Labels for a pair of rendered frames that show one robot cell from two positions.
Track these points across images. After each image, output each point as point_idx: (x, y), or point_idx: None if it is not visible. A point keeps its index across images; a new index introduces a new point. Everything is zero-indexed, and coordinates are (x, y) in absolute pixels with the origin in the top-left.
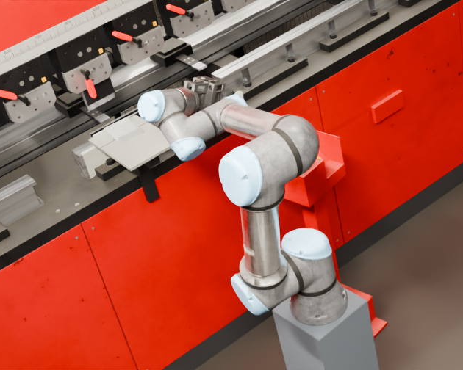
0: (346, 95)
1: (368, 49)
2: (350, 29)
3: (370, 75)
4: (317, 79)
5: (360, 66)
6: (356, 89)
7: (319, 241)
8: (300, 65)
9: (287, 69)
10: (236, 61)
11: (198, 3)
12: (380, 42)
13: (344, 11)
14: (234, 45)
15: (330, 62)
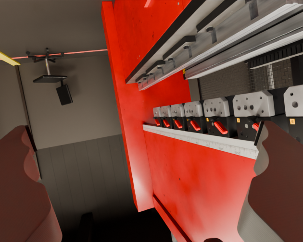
0: (166, 0)
1: (160, 41)
2: (177, 51)
3: (158, 19)
4: (182, 16)
5: (162, 27)
6: (162, 6)
7: None
8: (201, 25)
9: (209, 22)
10: (266, 22)
11: None
12: (157, 45)
13: (184, 63)
14: (277, 20)
15: (177, 31)
